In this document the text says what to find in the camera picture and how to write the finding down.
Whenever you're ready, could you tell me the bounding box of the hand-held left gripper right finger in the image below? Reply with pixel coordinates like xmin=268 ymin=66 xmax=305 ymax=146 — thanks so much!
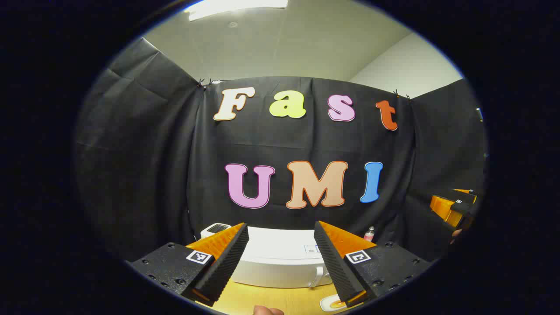
xmin=313 ymin=220 xmax=434 ymax=309

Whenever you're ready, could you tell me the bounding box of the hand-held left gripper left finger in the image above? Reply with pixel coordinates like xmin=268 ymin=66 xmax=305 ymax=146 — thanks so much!
xmin=127 ymin=222 xmax=250 ymax=307

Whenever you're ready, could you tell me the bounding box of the white microwave oven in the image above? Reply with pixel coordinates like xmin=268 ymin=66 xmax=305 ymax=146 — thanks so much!
xmin=232 ymin=227 xmax=334 ymax=288

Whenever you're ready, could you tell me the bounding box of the white toaster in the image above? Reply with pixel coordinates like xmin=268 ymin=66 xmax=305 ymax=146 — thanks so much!
xmin=200 ymin=223 xmax=231 ymax=239

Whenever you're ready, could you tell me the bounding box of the white rectangular plate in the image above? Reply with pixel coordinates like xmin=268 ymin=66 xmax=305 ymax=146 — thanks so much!
xmin=319 ymin=294 xmax=350 ymax=312

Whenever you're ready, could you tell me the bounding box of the ceiling light panel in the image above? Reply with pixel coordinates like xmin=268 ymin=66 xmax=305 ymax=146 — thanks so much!
xmin=184 ymin=0 xmax=289 ymax=21

